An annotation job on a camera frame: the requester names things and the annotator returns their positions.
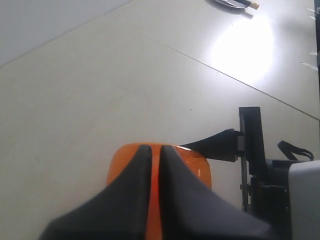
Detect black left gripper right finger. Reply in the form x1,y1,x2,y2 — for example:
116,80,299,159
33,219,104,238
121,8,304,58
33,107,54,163
159,145,292,240

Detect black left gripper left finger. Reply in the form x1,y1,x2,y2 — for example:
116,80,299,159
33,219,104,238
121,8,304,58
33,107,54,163
40,145,152,240

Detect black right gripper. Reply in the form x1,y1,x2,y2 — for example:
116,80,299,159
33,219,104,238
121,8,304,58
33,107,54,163
180,107,293,232

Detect orange dish soap pump bottle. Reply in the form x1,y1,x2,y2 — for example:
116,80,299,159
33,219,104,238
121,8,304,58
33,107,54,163
106,142,213,240

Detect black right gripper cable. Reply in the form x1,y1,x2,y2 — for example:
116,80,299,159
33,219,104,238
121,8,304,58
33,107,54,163
276,140,315,162

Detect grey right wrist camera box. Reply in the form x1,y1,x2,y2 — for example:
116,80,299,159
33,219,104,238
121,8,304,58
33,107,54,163
288,160,320,240

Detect silver round base plate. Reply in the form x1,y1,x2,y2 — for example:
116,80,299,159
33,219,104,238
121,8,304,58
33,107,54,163
206,0,260,11

